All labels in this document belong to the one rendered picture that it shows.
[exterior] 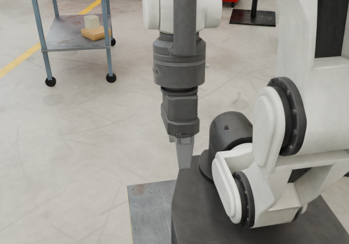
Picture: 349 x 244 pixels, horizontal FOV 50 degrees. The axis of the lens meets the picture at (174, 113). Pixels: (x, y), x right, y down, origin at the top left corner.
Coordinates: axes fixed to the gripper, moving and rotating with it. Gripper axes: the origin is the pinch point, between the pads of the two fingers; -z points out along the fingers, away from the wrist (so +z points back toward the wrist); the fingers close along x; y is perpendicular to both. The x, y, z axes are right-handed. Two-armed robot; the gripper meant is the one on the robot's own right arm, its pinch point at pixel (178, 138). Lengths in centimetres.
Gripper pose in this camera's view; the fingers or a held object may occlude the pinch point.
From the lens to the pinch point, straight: 68.0
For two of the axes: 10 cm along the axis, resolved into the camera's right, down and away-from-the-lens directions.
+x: 1.6, 3.5, -9.2
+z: 0.0, -9.3, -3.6
